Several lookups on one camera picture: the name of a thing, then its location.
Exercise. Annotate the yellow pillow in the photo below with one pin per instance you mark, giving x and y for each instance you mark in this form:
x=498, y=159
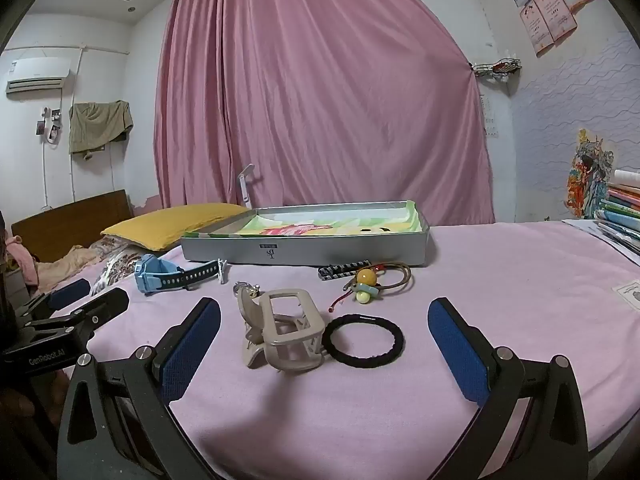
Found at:
x=170, y=222

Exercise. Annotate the floral quilt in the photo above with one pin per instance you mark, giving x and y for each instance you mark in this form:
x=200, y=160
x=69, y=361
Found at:
x=117, y=262

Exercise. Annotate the olive green hanging shirt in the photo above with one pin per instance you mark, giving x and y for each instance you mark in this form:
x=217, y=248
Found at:
x=97, y=125

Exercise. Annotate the beige hair claw clip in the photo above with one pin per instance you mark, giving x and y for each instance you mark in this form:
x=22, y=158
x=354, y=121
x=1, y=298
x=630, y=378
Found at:
x=280, y=340

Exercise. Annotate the blue wrist watch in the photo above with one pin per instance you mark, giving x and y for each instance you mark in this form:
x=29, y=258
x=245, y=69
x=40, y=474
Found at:
x=150, y=272

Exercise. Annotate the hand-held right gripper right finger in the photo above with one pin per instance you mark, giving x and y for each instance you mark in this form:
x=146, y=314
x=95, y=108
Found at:
x=457, y=355

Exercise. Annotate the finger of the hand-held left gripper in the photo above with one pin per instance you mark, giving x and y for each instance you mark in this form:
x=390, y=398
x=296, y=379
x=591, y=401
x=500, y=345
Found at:
x=70, y=292
x=107, y=307

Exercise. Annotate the white printed card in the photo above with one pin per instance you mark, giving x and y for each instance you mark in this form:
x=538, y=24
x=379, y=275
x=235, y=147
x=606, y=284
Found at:
x=629, y=295

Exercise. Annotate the pink bed sheet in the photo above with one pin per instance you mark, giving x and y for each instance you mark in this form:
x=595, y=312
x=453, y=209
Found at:
x=500, y=285

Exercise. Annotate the pink plush cloth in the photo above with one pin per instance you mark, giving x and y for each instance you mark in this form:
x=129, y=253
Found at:
x=20, y=260

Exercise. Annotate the black white patterned hair band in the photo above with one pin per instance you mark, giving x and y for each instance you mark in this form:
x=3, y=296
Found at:
x=340, y=270

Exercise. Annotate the white folding lamp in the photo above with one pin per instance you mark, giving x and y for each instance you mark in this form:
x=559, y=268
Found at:
x=244, y=185

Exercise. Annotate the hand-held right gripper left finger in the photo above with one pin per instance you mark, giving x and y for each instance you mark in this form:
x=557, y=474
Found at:
x=192, y=350

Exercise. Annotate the cluster of wall certificates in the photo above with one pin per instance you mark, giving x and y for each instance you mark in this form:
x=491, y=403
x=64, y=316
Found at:
x=545, y=5

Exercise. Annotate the pink curtain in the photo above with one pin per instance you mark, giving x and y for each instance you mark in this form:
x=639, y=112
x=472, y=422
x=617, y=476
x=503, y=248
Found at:
x=325, y=85

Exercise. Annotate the white air conditioner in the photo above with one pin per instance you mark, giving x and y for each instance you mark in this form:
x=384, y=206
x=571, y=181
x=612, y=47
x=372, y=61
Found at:
x=37, y=77

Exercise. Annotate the brown wooden headboard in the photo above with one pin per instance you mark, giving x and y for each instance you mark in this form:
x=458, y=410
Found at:
x=75, y=220

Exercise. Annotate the beige blanket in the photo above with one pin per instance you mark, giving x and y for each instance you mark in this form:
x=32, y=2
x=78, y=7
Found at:
x=65, y=265

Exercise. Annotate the stack of books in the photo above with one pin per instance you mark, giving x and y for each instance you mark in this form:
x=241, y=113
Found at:
x=622, y=210

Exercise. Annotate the colourful wall sticker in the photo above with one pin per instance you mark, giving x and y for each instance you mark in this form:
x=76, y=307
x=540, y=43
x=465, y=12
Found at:
x=587, y=180

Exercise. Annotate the small wall photos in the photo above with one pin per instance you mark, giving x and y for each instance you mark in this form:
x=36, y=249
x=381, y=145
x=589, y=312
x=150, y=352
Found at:
x=49, y=124

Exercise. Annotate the white wall calendar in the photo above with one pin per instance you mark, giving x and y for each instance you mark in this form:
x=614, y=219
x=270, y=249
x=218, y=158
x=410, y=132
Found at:
x=490, y=115

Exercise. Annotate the silver box with printed lining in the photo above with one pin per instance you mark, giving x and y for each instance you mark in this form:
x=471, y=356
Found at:
x=300, y=252

